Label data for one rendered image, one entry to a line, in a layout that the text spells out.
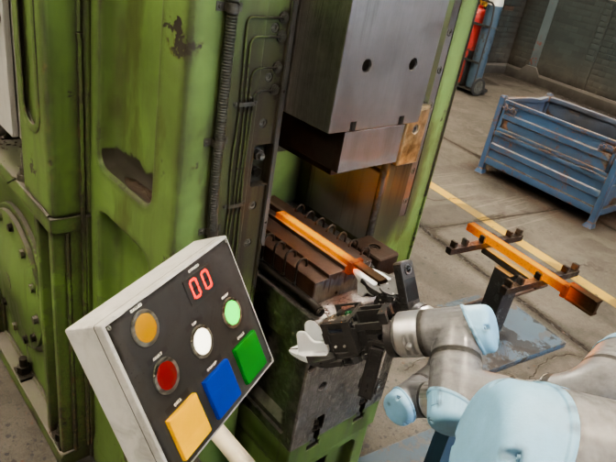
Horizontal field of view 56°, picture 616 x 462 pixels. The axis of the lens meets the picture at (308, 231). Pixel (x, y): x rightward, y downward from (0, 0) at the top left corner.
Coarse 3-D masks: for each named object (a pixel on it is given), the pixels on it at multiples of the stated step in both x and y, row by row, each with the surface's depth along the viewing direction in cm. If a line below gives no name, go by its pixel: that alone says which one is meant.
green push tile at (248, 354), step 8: (248, 336) 109; (256, 336) 111; (240, 344) 107; (248, 344) 109; (256, 344) 111; (240, 352) 106; (248, 352) 108; (256, 352) 110; (240, 360) 106; (248, 360) 108; (256, 360) 110; (264, 360) 112; (240, 368) 106; (248, 368) 108; (256, 368) 110; (248, 376) 107
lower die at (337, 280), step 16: (288, 208) 172; (272, 224) 162; (304, 224) 165; (288, 240) 155; (304, 240) 156; (336, 240) 159; (288, 256) 150; (304, 256) 149; (320, 256) 150; (352, 256) 153; (288, 272) 148; (304, 272) 144; (320, 272) 145; (336, 272) 145; (304, 288) 144; (320, 288) 143; (336, 288) 148; (352, 288) 153
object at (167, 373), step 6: (162, 366) 90; (168, 366) 91; (174, 366) 92; (162, 372) 89; (168, 372) 90; (174, 372) 92; (162, 378) 89; (168, 378) 90; (174, 378) 91; (162, 384) 89; (168, 384) 90; (174, 384) 91
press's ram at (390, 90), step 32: (320, 0) 114; (352, 0) 108; (384, 0) 113; (416, 0) 119; (448, 0) 126; (320, 32) 115; (352, 32) 111; (384, 32) 117; (416, 32) 123; (320, 64) 117; (352, 64) 115; (384, 64) 121; (416, 64) 128; (288, 96) 126; (320, 96) 119; (352, 96) 119; (384, 96) 126; (416, 96) 133; (320, 128) 121; (352, 128) 125
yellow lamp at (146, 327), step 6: (138, 318) 87; (144, 318) 88; (150, 318) 89; (138, 324) 87; (144, 324) 88; (150, 324) 89; (156, 324) 90; (138, 330) 87; (144, 330) 87; (150, 330) 89; (156, 330) 90; (138, 336) 86; (144, 336) 87; (150, 336) 88; (144, 342) 87
